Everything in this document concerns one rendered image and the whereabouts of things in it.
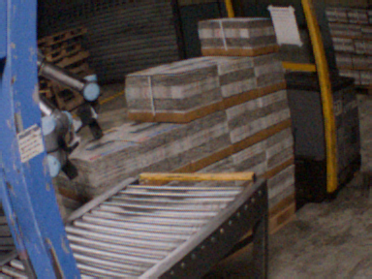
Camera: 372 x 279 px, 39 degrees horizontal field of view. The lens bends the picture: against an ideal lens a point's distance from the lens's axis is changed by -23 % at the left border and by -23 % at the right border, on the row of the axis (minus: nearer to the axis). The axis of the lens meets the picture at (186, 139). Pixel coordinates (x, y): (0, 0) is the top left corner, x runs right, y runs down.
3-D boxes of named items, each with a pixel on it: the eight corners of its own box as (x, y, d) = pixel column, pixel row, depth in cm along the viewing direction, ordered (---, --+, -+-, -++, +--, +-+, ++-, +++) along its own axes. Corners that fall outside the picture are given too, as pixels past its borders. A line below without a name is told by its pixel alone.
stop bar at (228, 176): (144, 176, 240) (143, 171, 239) (256, 176, 220) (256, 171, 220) (139, 179, 237) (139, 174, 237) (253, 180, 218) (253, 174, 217)
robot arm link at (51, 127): (45, 114, 196) (48, 145, 199) (32, 122, 186) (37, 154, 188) (61, 110, 194) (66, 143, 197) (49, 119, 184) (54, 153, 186)
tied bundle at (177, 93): (127, 121, 326) (122, 77, 321) (168, 107, 347) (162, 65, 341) (185, 124, 301) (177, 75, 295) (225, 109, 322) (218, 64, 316)
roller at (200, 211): (104, 215, 218) (105, 202, 219) (228, 224, 197) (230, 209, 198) (96, 213, 214) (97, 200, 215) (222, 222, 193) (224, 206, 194)
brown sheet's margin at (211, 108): (128, 120, 326) (126, 111, 325) (167, 106, 346) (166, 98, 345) (185, 123, 300) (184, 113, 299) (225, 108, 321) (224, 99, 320)
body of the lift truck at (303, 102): (268, 191, 444) (256, 78, 426) (304, 167, 482) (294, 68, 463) (336, 197, 397) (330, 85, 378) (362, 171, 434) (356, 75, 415)
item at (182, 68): (124, 77, 321) (124, 76, 320) (163, 65, 341) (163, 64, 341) (178, 75, 296) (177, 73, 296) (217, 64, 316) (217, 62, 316)
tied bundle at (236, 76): (170, 107, 347) (164, 65, 342) (207, 94, 367) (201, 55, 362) (226, 109, 321) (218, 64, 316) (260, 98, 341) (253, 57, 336)
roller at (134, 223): (87, 226, 207) (86, 213, 208) (211, 238, 186) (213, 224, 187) (79, 225, 203) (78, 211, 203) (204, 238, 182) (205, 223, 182)
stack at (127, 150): (89, 289, 307) (48, 151, 288) (224, 230, 387) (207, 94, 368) (133, 308, 281) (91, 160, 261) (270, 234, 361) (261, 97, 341)
